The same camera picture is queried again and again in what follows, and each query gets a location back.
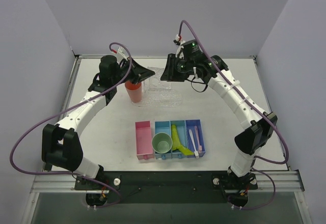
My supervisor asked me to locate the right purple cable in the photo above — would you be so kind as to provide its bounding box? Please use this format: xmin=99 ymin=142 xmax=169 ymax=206
xmin=177 ymin=19 xmax=290 ymax=210

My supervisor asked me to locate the clear textured plastic box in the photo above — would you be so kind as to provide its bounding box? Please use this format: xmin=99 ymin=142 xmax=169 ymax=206
xmin=142 ymin=67 xmax=172 ymax=92

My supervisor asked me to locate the orange plastic cup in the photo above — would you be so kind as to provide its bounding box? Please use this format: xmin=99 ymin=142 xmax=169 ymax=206
xmin=125 ymin=81 xmax=142 ymax=103

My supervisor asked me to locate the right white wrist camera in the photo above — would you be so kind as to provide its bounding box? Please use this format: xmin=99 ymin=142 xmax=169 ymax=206
xmin=173 ymin=34 xmax=185 ymax=59

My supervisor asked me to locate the light blue bin left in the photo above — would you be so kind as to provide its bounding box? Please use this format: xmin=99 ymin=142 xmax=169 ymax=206
xmin=154 ymin=121 xmax=172 ymax=160

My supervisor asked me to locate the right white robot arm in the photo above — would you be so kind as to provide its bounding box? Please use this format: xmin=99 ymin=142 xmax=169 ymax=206
xmin=160 ymin=40 xmax=277 ymax=178

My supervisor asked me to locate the light blue bin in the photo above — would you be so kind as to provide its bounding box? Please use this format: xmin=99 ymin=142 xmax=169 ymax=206
xmin=171 ymin=120 xmax=188 ymax=159
xmin=154 ymin=121 xmax=172 ymax=160

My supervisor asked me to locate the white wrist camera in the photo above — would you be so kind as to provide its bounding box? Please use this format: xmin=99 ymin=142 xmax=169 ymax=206
xmin=173 ymin=34 xmax=185 ymax=59
xmin=116 ymin=47 xmax=128 ymax=62

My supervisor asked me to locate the green plastic cup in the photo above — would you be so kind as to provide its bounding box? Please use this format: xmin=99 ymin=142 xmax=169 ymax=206
xmin=152 ymin=132 xmax=173 ymax=154

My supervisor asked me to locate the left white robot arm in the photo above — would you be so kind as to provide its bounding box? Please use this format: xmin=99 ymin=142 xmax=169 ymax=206
xmin=41 ymin=55 xmax=155 ymax=189

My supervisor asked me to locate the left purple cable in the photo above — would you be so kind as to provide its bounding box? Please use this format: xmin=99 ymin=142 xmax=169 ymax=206
xmin=9 ymin=42 xmax=133 ymax=208

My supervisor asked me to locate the clear textured oval tray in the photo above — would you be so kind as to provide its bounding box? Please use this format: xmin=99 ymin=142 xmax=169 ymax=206
xmin=132 ymin=89 xmax=183 ymax=107

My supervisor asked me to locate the white toothbrush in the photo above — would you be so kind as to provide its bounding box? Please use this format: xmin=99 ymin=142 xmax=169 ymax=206
xmin=188 ymin=129 xmax=199 ymax=158

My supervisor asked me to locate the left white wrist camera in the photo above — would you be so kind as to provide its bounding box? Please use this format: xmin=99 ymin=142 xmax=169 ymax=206
xmin=116 ymin=47 xmax=128 ymax=62

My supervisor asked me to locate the light blue bin middle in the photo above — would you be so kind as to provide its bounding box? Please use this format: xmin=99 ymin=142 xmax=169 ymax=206
xmin=171 ymin=120 xmax=188 ymax=159

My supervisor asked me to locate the pink toothbrush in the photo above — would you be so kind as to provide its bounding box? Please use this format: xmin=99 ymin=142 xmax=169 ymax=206
xmin=195 ymin=126 xmax=202 ymax=153

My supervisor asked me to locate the pink storage bin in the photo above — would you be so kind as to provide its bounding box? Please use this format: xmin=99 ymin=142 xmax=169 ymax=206
xmin=135 ymin=121 xmax=154 ymax=160

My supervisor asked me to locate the purple-blue storage bin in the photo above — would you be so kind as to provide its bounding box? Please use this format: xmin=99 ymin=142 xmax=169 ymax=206
xmin=185 ymin=119 xmax=205 ymax=157

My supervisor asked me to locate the purple cable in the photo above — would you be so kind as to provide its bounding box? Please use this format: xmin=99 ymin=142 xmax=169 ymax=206
xmin=177 ymin=19 xmax=290 ymax=210
xmin=9 ymin=42 xmax=133 ymax=208

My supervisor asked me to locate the yellow-green toothpaste tube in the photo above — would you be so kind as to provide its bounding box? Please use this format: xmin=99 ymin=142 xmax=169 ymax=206
xmin=173 ymin=145 xmax=194 ymax=156
xmin=171 ymin=125 xmax=181 ymax=151

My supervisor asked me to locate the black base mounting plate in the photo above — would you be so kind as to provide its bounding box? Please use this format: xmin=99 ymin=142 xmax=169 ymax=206
xmin=74 ymin=171 xmax=258 ymax=204

